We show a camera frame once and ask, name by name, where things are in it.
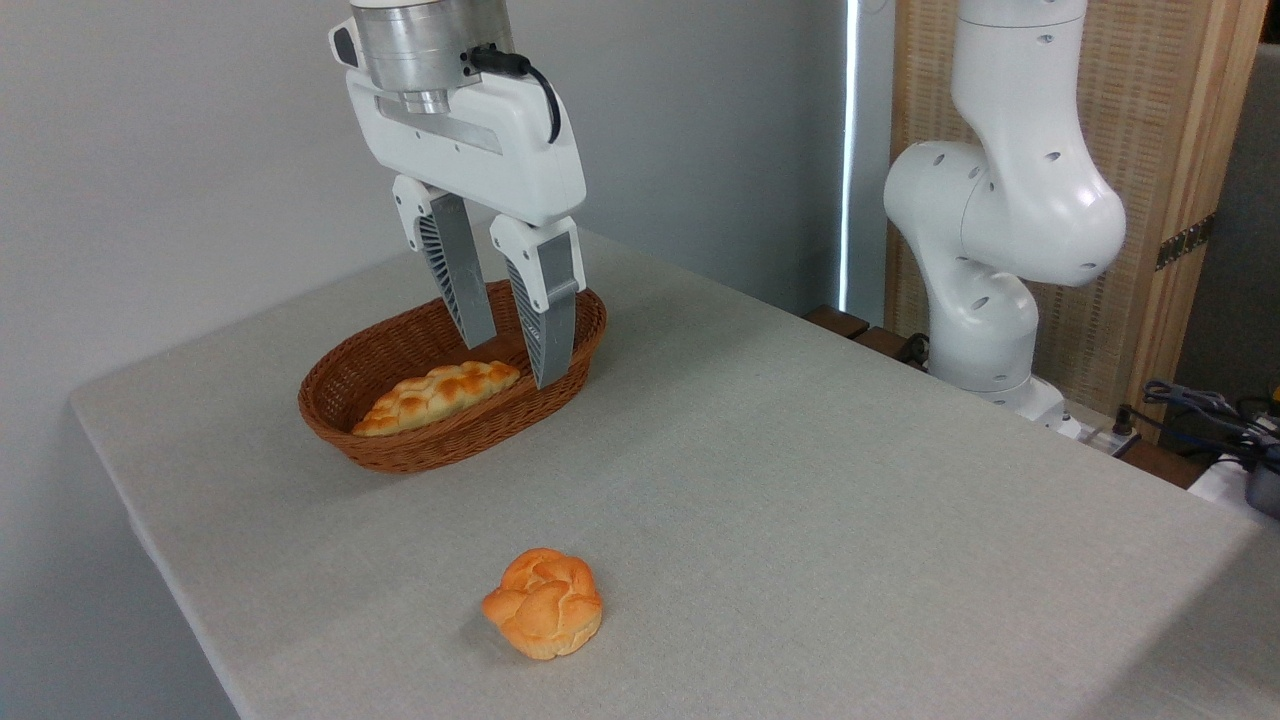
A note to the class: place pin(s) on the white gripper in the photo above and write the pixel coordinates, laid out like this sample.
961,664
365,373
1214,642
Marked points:
480,140

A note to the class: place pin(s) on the brown wicker oval basket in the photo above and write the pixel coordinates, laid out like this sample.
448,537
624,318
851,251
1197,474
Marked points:
420,455

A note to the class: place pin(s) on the white box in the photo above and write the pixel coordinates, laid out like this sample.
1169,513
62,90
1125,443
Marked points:
1215,485

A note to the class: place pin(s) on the grey tablecloth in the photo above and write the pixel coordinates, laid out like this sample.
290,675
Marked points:
800,550

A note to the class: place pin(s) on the brass screen hinge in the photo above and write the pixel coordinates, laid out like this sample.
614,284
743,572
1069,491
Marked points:
1186,242

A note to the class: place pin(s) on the long braided bread loaf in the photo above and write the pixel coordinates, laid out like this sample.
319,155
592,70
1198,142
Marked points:
430,395

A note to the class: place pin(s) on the silver wrist mounting flange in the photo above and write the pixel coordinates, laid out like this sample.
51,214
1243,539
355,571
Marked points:
420,50

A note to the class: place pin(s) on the round knotted bread roll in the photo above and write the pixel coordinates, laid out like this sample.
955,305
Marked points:
545,605

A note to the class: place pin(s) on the white power strip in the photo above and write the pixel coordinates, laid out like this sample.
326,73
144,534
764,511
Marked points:
1095,435

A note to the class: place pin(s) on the dark grey box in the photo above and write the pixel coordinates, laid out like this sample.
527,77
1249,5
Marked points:
1265,492

